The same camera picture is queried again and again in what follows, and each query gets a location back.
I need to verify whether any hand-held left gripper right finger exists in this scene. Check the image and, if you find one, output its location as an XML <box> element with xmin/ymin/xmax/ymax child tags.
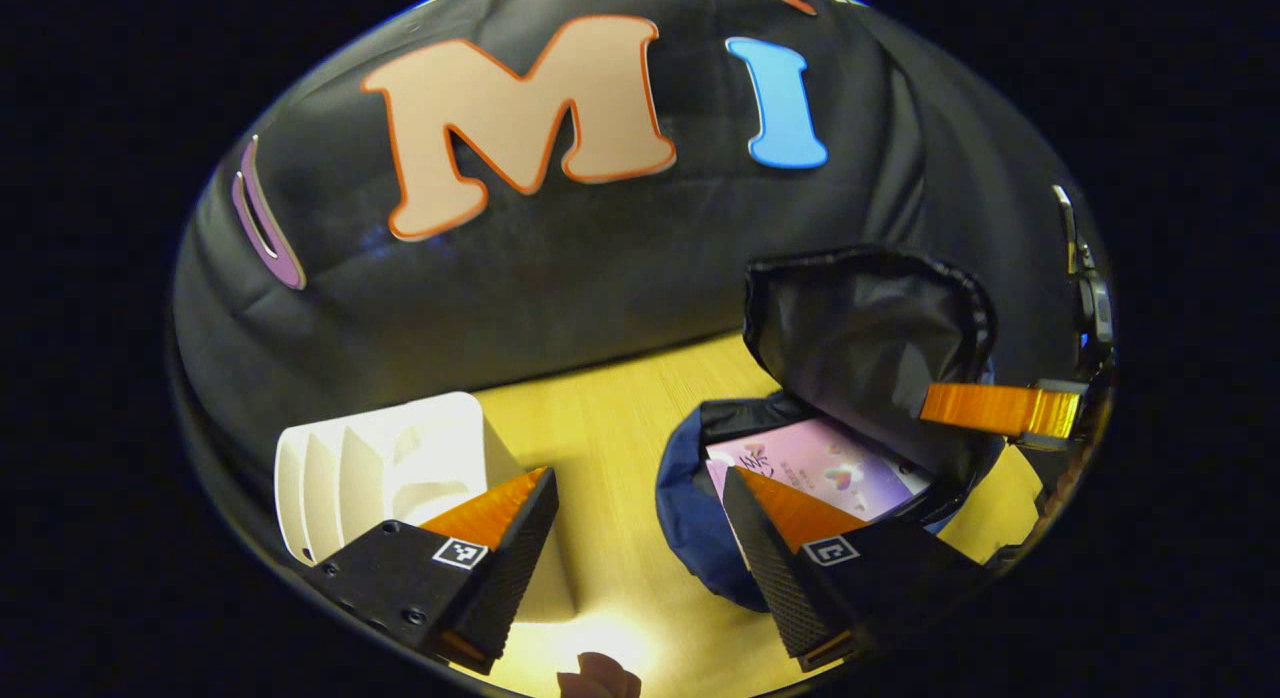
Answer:
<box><xmin>720</xmin><ymin>465</ymin><xmax>988</xmax><ymax>675</ymax></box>

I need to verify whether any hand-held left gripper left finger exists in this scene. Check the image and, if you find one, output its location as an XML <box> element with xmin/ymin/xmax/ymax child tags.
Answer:
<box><xmin>303</xmin><ymin>465</ymin><xmax>560</xmax><ymax>677</ymax></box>

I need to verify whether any pink book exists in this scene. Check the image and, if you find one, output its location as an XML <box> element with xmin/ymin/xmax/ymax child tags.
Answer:
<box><xmin>704</xmin><ymin>418</ymin><xmax>937</xmax><ymax>569</ymax></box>

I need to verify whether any blue schoolbag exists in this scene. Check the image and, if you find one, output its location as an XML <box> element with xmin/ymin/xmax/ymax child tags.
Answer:
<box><xmin>655</xmin><ymin>245</ymin><xmax>1007</xmax><ymax>615</ymax></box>

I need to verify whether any white plastic bookshelf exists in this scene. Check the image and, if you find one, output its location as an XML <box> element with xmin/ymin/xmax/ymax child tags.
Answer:
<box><xmin>274</xmin><ymin>391</ymin><xmax>580</xmax><ymax>625</ymax></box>

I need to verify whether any black backdrop cloth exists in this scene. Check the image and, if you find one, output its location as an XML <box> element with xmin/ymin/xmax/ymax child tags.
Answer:
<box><xmin>170</xmin><ymin>0</ymin><xmax>1113</xmax><ymax>539</ymax></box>

